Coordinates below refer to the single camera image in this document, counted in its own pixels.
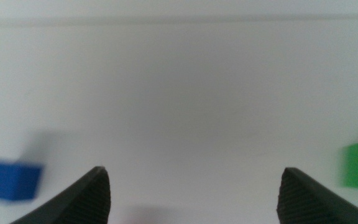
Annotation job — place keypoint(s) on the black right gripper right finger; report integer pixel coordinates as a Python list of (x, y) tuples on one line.
[(303, 199)]

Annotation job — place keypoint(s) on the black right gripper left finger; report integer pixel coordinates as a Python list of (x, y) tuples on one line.
[(85, 199)]

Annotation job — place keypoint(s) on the blue cube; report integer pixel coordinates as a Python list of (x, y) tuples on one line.
[(11, 180)]

